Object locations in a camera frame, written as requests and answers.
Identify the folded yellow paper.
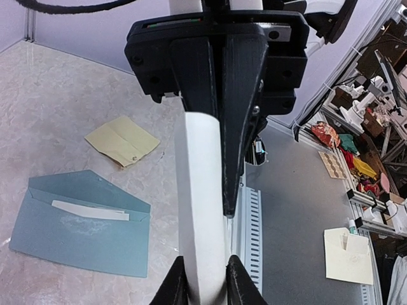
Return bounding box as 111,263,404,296
85,116,160,168

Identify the cream envelope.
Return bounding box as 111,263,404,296
324,227,373,285

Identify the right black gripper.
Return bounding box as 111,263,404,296
125,10,309,218

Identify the brown sticker sheet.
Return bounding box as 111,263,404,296
318,151,347,179

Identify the blue envelope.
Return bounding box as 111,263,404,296
9,170,150,278

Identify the left aluminium corner post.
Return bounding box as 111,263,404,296
24,8,36,43

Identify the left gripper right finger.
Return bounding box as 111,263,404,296
226,255,268,305

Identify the lined letter paper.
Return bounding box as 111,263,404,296
174,112,227,304

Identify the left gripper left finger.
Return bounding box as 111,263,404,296
149,256,188,305

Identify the white slotted cable duct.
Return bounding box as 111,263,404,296
231,186,263,292

